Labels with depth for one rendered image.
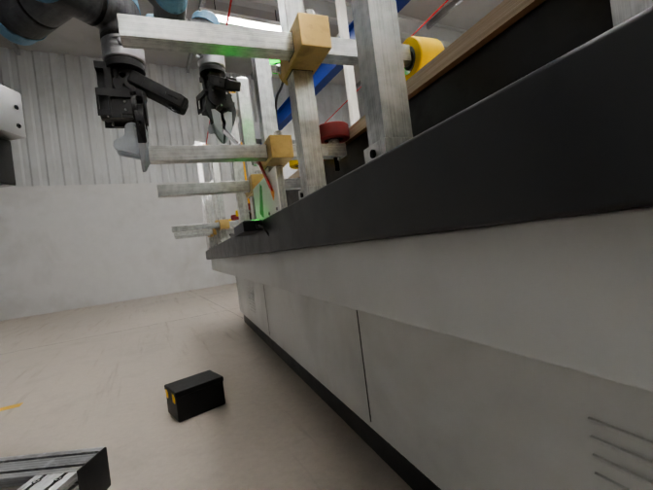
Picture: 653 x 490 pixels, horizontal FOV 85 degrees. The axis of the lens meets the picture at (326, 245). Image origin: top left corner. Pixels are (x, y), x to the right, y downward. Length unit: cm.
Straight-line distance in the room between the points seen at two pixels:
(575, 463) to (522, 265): 37
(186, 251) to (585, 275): 828
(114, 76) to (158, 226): 761
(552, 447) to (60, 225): 837
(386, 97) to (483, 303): 23
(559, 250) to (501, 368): 38
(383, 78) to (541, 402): 46
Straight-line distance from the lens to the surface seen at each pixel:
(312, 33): 62
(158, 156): 80
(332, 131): 87
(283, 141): 81
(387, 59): 42
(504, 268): 30
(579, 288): 27
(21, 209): 868
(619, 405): 54
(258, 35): 63
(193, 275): 843
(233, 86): 104
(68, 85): 923
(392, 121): 40
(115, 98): 83
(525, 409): 63
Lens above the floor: 62
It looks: level
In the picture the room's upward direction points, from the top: 7 degrees counter-clockwise
